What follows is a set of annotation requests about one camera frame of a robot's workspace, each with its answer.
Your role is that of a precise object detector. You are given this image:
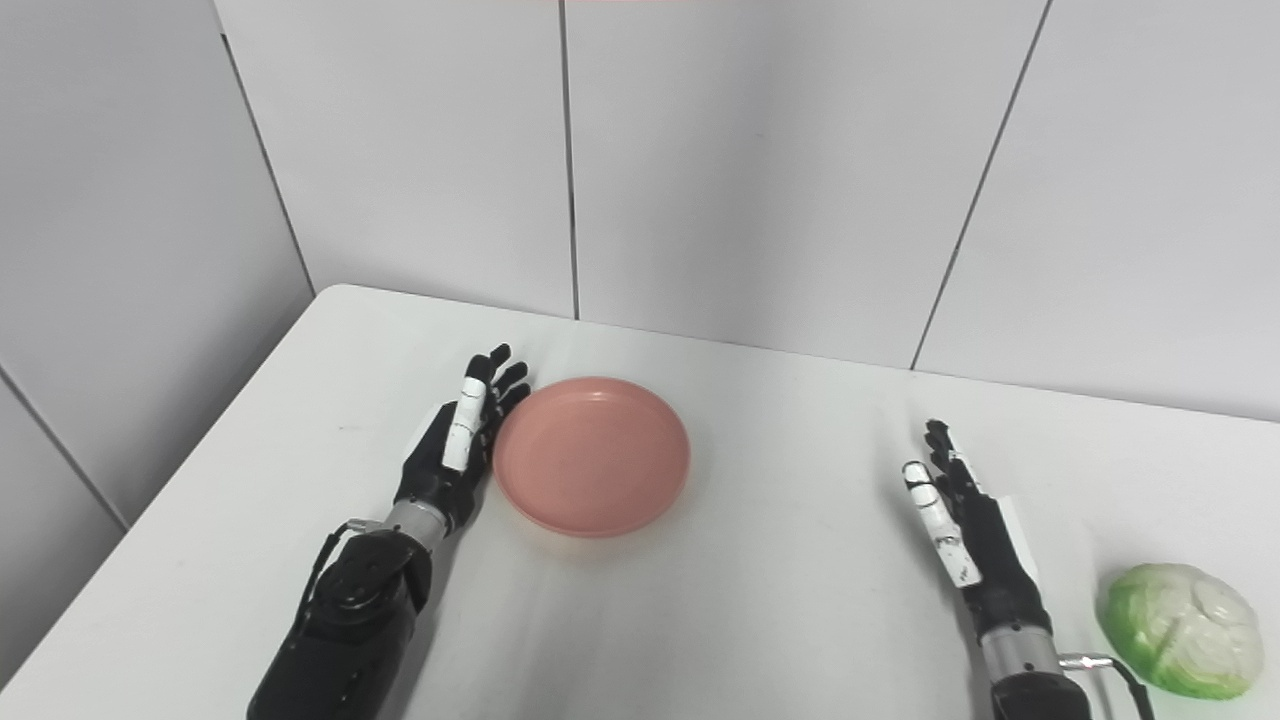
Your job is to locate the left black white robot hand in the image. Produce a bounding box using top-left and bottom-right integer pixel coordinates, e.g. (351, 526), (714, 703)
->
(393, 343), (532, 538)

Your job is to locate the green white cabbage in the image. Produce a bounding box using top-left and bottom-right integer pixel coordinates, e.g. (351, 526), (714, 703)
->
(1098, 563), (1265, 700)

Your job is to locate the pink round plate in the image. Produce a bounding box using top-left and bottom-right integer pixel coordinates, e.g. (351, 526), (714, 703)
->
(493, 376), (692, 539)

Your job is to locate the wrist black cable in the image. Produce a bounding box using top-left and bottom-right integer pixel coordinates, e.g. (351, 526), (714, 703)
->
(288, 518), (387, 641)
(1060, 652), (1157, 720)

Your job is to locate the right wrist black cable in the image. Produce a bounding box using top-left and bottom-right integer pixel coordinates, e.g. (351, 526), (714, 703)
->
(1060, 652), (1157, 720)

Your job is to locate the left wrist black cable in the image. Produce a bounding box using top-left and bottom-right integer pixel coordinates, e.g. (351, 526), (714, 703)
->
(288, 518), (387, 641)

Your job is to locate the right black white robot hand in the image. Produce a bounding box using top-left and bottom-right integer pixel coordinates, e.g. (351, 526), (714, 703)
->
(902, 419), (1053, 637)

